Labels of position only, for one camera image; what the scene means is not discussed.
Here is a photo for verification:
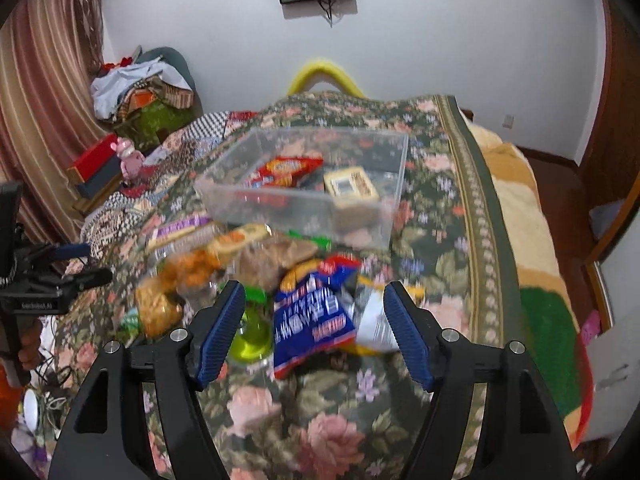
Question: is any purple cake packet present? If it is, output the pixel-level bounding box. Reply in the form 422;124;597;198
145;214;212;250

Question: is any orange bread snack packet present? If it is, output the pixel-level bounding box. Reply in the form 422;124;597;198
206;223;272;266

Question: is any blue white snack bag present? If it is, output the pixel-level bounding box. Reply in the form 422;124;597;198
272;255;360;380

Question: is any left hand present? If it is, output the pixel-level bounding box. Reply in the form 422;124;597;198
18;318;42;370

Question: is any patchwork checkered quilt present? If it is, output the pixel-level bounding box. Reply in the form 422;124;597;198
80;110;255;259

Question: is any orange fried snack bag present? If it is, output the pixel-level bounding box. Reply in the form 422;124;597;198
134;248;224;339

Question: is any red flat box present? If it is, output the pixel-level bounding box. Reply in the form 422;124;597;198
66;133;117;184

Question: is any yellow beige blanket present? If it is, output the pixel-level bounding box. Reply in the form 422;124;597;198
466;122;593;448

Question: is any pink plush toy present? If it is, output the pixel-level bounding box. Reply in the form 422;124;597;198
112;138;145;181

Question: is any floral green bedspread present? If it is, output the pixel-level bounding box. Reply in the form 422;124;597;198
49;93;544;479

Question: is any brown snack clear bag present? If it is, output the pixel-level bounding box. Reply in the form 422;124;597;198
228;236;319;292

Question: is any green jelly cup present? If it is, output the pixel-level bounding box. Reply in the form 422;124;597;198
229;287;273;365

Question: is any pile of clothes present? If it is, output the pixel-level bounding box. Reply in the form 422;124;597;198
90;47;202;152

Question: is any white silver snack bag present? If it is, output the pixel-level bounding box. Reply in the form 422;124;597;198
347;276;399;356

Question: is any striped red curtain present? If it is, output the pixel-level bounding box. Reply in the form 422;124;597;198
1;0;105;243

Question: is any red biscuit packet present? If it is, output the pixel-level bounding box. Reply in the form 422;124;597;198
244;156;323;188

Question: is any clear plastic storage bin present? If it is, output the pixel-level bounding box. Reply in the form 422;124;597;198
194;127;409;249

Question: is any yellow curved headboard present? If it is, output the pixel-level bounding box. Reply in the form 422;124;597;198
286;58;366;99

